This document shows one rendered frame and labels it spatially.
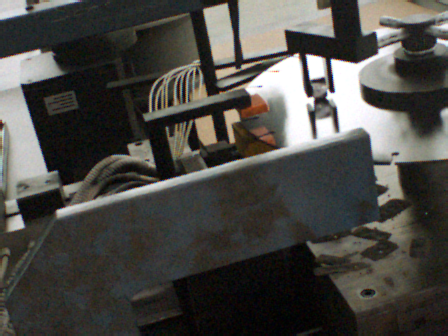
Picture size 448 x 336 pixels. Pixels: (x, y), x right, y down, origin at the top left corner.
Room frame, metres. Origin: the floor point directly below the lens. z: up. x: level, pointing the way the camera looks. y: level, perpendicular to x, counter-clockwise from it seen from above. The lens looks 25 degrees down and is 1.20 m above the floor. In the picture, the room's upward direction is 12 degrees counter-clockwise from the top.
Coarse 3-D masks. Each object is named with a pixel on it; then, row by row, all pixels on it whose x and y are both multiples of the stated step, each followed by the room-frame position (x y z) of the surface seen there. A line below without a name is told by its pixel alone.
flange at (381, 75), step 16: (400, 48) 0.67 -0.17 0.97; (368, 64) 0.69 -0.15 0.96; (384, 64) 0.67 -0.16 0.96; (400, 64) 0.64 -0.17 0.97; (416, 64) 0.63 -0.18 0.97; (432, 64) 0.63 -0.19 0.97; (368, 80) 0.64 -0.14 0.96; (384, 80) 0.63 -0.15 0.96; (400, 80) 0.63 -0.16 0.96; (416, 80) 0.62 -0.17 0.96; (432, 80) 0.61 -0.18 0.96; (384, 96) 0.61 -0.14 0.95; (400, 96) 0.60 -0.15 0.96; (416, 96) 0.60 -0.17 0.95; (432, 96) 0.59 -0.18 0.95
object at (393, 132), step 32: (384, 32) 0.80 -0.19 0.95; (288, 64) 0.76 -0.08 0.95; (320, 64) 0.74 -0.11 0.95; (352, 64) 0.72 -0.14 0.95; (288, 96) 0.67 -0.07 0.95; (352, 96) 0.64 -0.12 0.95; (256, 128) 0.61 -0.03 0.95; (288, 128) 0.60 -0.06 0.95; (320, 128) 0.58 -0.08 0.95; (352, 128) 0.57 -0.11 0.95; (384, 128) 0.56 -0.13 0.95; (416, 128) 0.55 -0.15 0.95; (384, 160) 0.50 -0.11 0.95; (416, 160) 0.49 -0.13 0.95
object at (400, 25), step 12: (444, 12) 0.66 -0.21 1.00; (384, 24) 0.68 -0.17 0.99; (396, 24) 0.67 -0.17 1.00; (408, 24) 0.64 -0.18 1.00; (420, 24) 0.63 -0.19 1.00; (432, 24) 0.64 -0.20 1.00; (444, 24) 0.66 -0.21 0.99; (384, 36) 0.63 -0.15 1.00; (396, 36) 0.63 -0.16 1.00; (408, 36) 0.64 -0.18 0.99; (420, 36) 0.63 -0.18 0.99; (432, 36) 0.63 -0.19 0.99; (444, 36) 0.61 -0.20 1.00; (408, 48) 0.64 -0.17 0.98; (420, 48) 0.63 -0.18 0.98; (432, 48) 0.64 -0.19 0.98
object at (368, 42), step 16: (336, 0) 0.60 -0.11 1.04; (352, 0) 0.60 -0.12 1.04; (336, 16) 0.61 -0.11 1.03; (352, 16) 0.60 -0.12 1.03; (288, 32) 0.66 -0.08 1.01; (304, 32) 0.64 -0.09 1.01; (320, 32) 0.63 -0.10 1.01; (336, 32) 0.61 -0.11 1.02; (352, 32) 0.60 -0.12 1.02; (368, 32) 0.60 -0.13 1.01; (288, 48) 0.66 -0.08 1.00; (304, 48) 0.64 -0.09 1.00; (320, 48) 0.62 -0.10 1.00; (336, 48) 0.61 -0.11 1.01; (352, 48) 0.59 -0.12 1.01; (368, 48) 0.60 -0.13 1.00; (304, 64) 0.64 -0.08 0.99; (304, 80) 0.64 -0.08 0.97
